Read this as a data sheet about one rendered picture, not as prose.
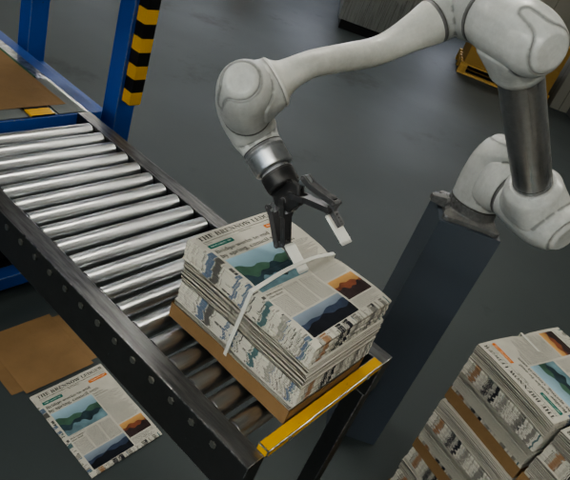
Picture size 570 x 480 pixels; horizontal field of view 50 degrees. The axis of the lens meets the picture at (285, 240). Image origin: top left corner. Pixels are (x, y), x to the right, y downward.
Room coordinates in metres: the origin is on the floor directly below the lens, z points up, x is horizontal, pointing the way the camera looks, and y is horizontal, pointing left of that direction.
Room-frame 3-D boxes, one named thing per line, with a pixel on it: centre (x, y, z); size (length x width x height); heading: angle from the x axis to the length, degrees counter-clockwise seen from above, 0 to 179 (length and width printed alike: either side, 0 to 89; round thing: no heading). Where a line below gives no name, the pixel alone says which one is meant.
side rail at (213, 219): (1.55, 0.23, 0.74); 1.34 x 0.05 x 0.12; 60
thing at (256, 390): (1.05, -0.14, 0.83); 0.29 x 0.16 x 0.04; 150
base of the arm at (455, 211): (1.78, -0.49, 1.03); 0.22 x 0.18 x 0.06; 93
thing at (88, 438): (1.35, 0.38, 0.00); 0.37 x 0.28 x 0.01; 60
